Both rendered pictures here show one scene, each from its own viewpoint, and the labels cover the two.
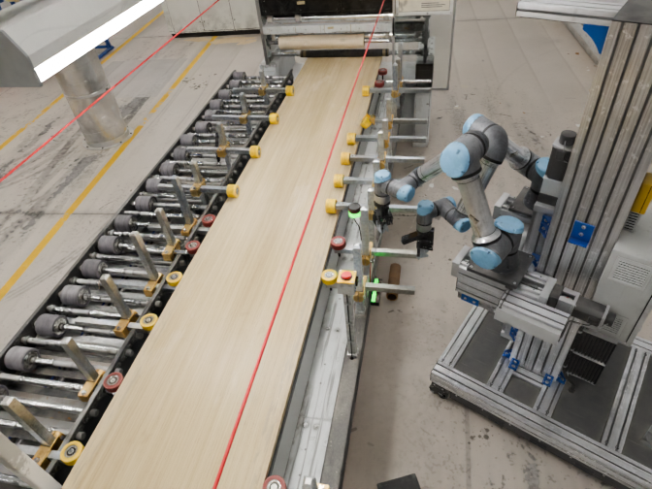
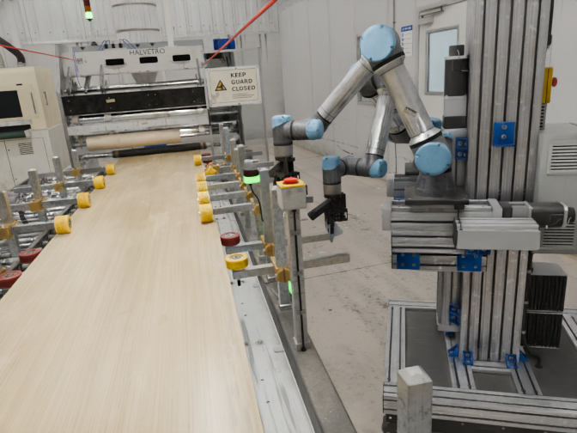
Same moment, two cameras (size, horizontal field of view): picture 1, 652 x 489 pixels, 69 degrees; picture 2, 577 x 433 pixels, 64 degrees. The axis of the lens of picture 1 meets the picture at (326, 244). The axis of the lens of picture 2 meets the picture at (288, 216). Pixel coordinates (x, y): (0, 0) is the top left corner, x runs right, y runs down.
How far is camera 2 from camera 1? 117 cm
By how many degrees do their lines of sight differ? 33
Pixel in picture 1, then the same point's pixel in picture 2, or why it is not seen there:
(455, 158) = (380, 34)
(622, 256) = (554, 140)
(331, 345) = (260, 359)
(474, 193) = (406, 78)
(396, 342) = not seen: hidden behind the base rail
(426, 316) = (334, 363)
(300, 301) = (209, 283)
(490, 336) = (422, 344)
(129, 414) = not seen: outside the picture
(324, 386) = (276, 404)
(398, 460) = not seen: outside the picture
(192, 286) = (19, 308)
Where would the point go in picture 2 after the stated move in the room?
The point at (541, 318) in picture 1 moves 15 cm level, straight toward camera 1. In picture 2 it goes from (511, 224) to (525, 240)
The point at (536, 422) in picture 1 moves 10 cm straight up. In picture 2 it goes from (533, 405) to (535, 383)
